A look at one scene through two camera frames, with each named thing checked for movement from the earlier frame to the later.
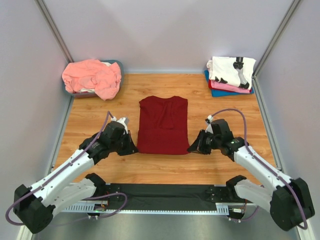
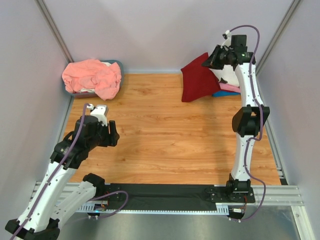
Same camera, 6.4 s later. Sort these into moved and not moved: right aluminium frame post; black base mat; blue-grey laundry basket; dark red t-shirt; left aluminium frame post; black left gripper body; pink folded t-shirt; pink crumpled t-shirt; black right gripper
Moved: black right gripper; dark red t-shirt; black left gripper body
Not moved: pink crumpled t-shirt; pink folded t-shirt; blue-grey laundry basket; right aluminium frame post; left aluminium frame post; black base mat
